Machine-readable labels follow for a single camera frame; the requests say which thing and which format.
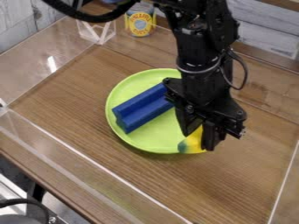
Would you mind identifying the clear acrylic corner bracket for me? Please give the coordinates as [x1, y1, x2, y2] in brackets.
[76, 20, 116, 46]

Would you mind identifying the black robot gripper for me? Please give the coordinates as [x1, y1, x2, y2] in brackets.
[163, 65, 247, 151]

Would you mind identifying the clear acrylic tray wall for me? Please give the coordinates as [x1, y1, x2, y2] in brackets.
[0, 99, 192, 224]

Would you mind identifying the black metal table bracket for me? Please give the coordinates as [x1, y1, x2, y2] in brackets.
[25, 182, 68, 224]

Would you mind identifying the blue foam block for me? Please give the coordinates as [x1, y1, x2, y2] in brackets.
[112, 83, 173, 134]

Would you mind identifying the black cable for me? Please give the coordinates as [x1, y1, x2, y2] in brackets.
[0, 198, 50, 224]

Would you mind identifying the green round plate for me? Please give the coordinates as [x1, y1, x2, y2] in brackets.
[105, 68, 185, 154]

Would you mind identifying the yellow toy banana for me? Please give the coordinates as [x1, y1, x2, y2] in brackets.
[177, 127, 205, 154]

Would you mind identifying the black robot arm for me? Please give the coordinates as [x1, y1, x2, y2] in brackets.
[112, 0, 247, 154]

